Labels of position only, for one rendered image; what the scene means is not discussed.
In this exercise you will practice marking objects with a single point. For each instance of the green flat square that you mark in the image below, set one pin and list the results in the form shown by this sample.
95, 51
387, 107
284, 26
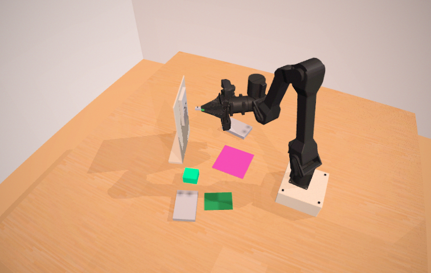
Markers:
218, 201

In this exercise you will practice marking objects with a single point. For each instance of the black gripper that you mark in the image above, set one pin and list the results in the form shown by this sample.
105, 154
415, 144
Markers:
226, 105

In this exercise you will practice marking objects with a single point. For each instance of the pink square zone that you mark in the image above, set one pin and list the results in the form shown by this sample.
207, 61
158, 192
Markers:
233, 161

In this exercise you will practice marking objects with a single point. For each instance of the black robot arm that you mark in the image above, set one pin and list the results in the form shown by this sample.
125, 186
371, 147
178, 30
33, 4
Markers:
306, 78

